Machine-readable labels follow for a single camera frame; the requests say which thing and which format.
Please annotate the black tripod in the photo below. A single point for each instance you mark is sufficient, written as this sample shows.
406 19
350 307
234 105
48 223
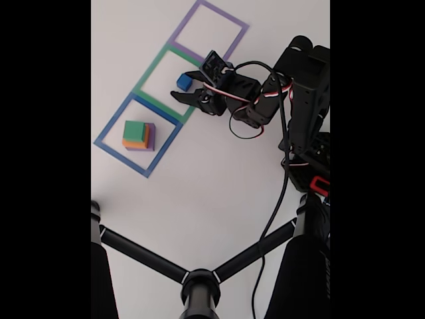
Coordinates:
199 292

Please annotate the orange cube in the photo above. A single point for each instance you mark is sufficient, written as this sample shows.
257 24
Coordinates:
133 143

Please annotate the green cube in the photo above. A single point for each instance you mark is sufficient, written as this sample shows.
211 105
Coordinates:
134 130

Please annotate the green tape square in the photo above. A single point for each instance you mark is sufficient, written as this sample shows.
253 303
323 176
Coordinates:
149 69

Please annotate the purple tape square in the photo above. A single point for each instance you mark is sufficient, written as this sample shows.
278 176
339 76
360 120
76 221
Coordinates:
239 36

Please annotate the gripper camera board, blue mount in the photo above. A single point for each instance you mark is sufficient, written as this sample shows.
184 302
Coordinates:
216 68

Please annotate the small blue cube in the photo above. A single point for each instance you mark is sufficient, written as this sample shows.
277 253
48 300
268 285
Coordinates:
184 82

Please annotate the blue tape square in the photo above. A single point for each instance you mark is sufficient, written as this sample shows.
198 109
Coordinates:
109 124

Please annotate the purple cube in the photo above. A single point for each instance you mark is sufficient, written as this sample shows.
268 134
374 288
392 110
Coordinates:
152 138

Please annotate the red clamp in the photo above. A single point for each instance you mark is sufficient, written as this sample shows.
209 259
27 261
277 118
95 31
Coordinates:
319 185

